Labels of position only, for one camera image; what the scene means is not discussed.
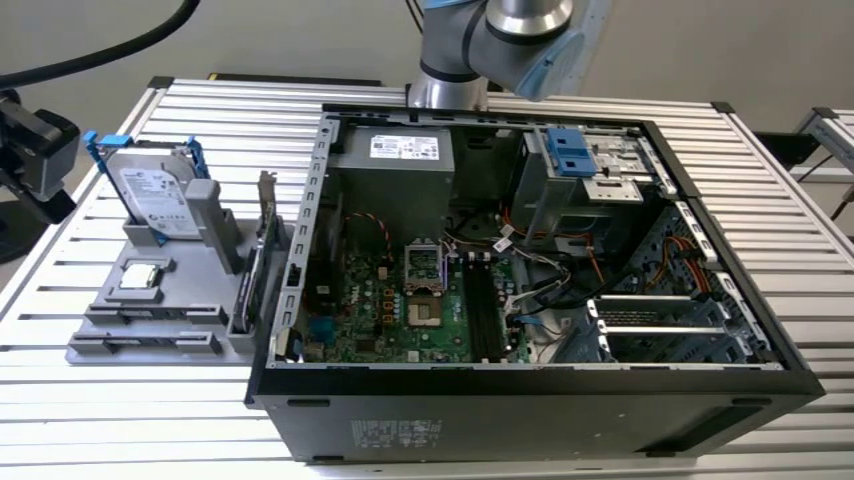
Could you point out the RAM stick blue label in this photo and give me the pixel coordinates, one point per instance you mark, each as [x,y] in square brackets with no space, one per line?
[143,343]

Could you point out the black RAM slot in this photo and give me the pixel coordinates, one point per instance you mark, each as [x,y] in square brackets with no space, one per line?
[474,307]
[481,307]
[490,307]

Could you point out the black round floor base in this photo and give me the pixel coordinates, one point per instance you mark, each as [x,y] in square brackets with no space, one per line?
[10,240]

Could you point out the hard disk in blue carrier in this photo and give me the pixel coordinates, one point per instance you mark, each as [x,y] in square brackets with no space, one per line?
[150,190]

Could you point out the silver CPU chip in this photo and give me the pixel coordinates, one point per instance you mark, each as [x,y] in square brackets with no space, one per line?
[141,276]

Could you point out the grey parts rack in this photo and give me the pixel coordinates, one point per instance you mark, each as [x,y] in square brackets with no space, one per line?
[190,280]

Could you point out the black Nvidia graphics card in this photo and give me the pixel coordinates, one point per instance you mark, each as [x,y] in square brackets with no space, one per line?
[257,270]

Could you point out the grey power supply unit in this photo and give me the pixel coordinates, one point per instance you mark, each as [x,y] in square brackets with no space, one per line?
[394,195]

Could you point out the CPU socket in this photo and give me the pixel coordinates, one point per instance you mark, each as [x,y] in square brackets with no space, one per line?
[426,312]

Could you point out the green motherboard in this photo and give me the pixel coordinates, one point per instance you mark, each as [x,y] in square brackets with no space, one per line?
[434,340]

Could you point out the blue plastic drive latch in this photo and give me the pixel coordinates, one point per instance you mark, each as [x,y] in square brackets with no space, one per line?
[570,150]

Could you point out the black open PC case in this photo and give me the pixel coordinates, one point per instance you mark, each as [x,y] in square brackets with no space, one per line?
[534,425]

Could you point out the grey metal disk bay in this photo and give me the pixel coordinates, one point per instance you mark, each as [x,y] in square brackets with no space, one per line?
[661,330]

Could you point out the aluminium slat side table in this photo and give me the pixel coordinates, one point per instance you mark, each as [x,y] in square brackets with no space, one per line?
[835,135]

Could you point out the black wrist mount bracket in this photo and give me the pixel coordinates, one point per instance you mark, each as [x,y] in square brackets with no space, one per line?
[17,140]

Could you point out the black table bracket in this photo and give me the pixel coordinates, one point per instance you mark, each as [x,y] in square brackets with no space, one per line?
[788,147]

